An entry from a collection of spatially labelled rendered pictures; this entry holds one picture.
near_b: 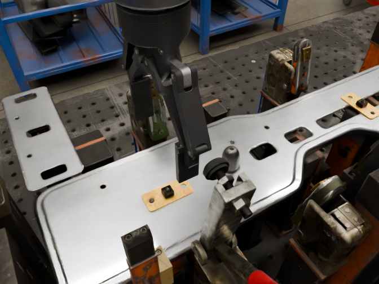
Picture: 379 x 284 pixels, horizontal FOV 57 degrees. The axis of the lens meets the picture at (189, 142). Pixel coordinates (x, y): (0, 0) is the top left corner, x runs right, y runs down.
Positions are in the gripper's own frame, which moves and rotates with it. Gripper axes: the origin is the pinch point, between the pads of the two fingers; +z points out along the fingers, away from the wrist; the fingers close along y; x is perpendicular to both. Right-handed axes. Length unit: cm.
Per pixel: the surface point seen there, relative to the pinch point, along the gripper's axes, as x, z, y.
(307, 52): -40.6, 5.2, 12.7
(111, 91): -12, 43, 71
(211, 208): 1.9, -4.2, -15.2
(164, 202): 1.2, 13.1, -1.4
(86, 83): -22, 113, 179
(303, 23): -217, 113, 168
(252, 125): -22.8, 13.3, 6.6
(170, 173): -2.4, 13.4, 3.8
